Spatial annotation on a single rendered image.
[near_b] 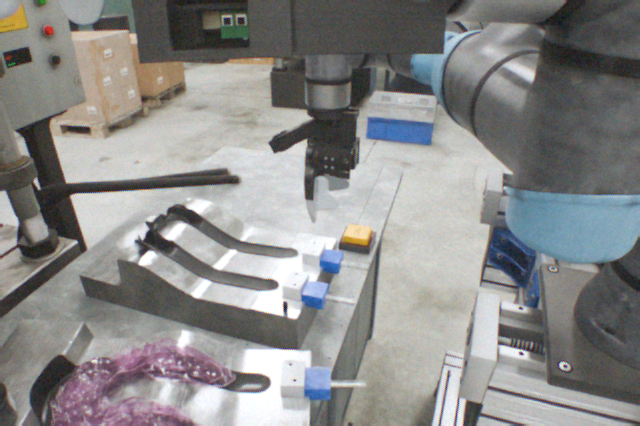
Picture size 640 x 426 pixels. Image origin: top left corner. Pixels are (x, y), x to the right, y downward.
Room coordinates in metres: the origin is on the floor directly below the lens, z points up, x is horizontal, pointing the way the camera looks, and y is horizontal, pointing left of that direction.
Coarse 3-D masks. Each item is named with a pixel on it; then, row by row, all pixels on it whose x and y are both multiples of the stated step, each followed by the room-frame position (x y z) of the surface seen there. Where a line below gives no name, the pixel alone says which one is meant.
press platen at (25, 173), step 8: (24, 160) 0.89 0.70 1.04; (32, 160) 0.90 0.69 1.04; (0, 168) 0.84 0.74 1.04; (8, 168) 0.85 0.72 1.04; (16, 168) 0.85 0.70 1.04; (24, 168) 0.86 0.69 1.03; (32, 168) 0.89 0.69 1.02; (0, 176) 0.83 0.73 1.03; (8, 176) 0.83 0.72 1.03; (16, 176) 0.84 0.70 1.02; (24, 176) 0.86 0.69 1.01; (32, 176) 0.88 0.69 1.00; (0, 184) 0.82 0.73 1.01; (8, 184) 0.83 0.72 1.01; (16, 184) 0.84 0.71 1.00; (24, 184) 0.85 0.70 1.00
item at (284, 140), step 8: (312, 120) 0.70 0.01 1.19; (296, 128) 0.71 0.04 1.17; (304, 128) 0.70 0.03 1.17; (312, 128) 0.70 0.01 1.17; (280, 136) 0.72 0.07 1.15; (288, 136) 0.71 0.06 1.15; (296, 136) 0.71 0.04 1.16; (304, 136) 0.70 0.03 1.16; (272, 144) 0.72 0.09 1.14; (280, 144) 0.72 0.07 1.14; (288, 144) 0.71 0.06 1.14
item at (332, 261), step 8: (312, 240) 0.74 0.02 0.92; (312, 248) 0.71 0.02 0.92; (320, 248) 0.71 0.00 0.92; (304, 256) 0.70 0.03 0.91; (312, 256) 0.69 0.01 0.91; (320, 256) 0.70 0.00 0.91; (328, 256) 0.70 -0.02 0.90; (336, 256) 0.70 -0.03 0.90; (312, 264) 0.69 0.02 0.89; (320, 264) 0.69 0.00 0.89; (328, 264) 0.69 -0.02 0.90; (336, 264) 0.68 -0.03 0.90; (344, 264) 0.69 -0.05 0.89; (352, 264) 0.69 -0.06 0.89; (360, 264) 0.69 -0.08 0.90; (328, 272) 0.69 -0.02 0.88; (336, 272) 0.68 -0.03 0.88
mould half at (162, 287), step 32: (224, 224) 0.82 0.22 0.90; (128, 256) 0.66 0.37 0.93; (160, 256) 0.67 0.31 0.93; (224, 256) 0.73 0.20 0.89; (256, 256) 0.73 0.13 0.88; (96, 288) 0.68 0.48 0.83; (128, 288) 0.65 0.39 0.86; (160, 288) 0.62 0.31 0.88; (192, 288) 0.62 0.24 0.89; (224, 288) 0.63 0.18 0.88; (192, 320) 0.61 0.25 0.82; (224, 320) 0.58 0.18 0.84; (256, 320) 0.56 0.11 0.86; (288, 320) 0.55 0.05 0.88
